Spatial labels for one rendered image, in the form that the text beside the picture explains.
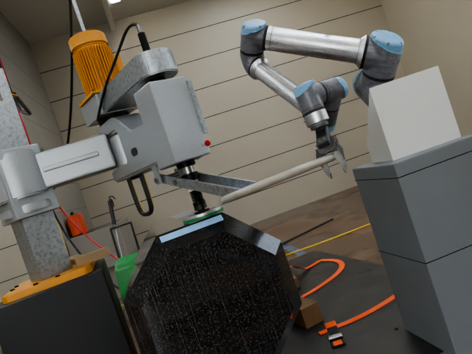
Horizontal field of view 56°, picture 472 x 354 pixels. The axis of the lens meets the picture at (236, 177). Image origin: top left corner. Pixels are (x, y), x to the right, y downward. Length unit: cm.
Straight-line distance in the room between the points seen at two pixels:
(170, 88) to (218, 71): 563
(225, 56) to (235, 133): 135
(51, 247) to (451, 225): 214
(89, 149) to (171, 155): 77
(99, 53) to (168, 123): 90
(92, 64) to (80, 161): 60
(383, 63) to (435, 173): 54
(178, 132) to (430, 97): 116
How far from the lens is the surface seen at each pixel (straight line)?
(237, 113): 777
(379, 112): 199
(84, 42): 295
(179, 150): 219
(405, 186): 190
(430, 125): 208
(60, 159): 283
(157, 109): 220
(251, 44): 218
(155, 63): 226
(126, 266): 418
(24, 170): 279
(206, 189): 210
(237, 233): 218
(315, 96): 172
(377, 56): 211
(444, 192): 200
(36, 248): 282
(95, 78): 291
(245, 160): 769
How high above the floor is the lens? 105
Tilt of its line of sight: 1 degrees down
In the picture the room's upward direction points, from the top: 19 degrees counter-clockwise
